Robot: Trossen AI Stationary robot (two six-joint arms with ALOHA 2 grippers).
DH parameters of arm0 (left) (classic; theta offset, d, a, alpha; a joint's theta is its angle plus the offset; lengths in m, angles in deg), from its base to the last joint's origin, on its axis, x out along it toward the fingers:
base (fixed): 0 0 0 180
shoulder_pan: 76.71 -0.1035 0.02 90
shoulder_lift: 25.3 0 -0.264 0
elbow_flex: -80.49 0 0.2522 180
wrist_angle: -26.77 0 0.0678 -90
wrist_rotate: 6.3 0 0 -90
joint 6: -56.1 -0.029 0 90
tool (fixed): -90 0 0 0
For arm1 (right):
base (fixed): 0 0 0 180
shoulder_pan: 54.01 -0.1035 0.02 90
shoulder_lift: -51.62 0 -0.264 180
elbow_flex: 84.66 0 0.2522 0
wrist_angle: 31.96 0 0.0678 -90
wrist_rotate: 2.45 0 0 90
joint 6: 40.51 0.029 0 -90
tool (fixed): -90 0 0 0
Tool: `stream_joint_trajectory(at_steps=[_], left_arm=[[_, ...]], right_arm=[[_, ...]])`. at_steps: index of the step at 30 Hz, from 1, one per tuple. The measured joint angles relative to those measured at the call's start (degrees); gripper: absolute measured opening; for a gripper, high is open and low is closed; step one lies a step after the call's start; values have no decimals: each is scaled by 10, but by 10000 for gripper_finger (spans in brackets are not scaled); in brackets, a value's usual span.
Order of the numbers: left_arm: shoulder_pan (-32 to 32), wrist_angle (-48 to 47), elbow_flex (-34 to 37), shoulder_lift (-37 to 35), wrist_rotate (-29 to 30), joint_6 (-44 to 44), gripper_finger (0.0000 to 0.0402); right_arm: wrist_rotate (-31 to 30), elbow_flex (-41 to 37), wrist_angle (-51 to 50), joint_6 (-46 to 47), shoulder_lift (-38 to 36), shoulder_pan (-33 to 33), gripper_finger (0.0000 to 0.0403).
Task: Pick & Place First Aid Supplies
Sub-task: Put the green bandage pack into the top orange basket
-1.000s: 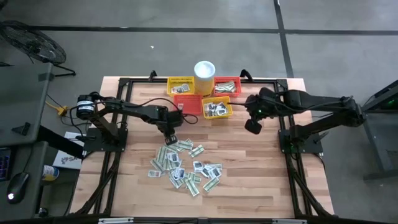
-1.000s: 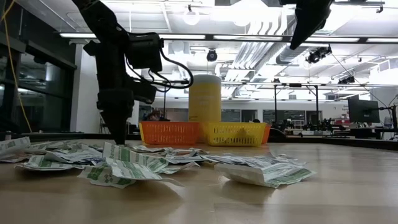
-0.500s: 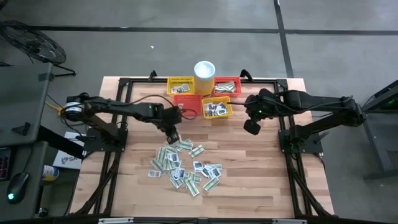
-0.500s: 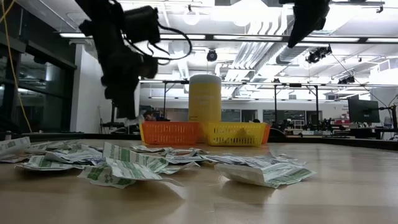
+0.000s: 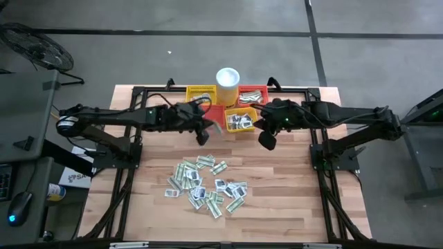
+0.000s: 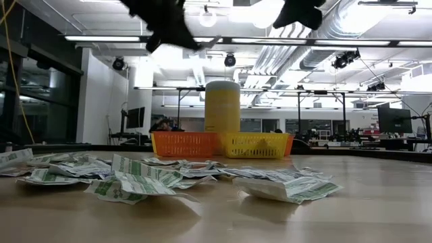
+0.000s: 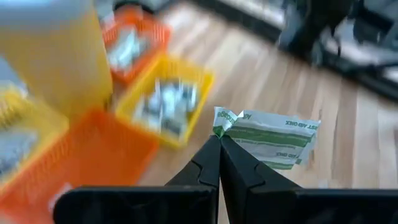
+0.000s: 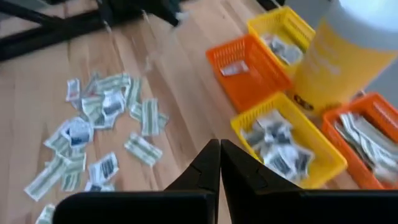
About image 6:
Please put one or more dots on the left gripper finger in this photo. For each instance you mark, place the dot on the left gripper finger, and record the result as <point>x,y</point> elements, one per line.
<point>187,37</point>
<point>185,46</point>

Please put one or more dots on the black round ceiling spotlight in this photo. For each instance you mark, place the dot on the black round ceiling spotlight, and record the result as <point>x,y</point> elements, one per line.
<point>229,60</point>
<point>118,63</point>

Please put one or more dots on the long overhead light bar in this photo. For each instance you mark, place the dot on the long overhead light bar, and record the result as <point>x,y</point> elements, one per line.
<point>101,38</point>

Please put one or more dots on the yellow canister white lid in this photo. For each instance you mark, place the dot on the yellow canister white lid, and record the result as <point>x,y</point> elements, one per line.
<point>222,108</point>

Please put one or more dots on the person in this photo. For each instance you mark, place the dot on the person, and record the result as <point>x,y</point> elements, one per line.
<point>277,130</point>
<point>163,125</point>

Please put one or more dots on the black computer monitor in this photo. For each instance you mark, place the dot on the black computer monitor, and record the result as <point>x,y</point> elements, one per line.
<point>135,117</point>
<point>395,119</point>

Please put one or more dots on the orange plastic basket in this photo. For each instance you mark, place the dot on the orange plastic basket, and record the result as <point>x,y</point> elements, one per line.
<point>290,145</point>
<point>184,144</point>

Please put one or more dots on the yellow plastic basket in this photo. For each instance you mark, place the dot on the yellow plastic basket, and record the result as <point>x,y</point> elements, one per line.
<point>254,146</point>
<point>153,143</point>

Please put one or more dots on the dark office desk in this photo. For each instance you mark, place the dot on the dark office desk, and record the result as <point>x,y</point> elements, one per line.
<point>398,143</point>
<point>130,136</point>

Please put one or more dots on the white pad packet dark print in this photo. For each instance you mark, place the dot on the white pad packet dark print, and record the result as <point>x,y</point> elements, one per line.
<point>297,175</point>
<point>87,161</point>
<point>13,172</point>
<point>243,173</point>
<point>202,173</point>
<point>81,172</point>

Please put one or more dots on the silver round ventilation duct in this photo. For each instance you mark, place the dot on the silver round ventilation duct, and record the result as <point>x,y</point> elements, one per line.
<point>324,50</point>

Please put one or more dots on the black ceiling camera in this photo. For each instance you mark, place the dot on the black ceiling camera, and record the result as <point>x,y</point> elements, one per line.
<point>344,60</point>
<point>377,87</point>

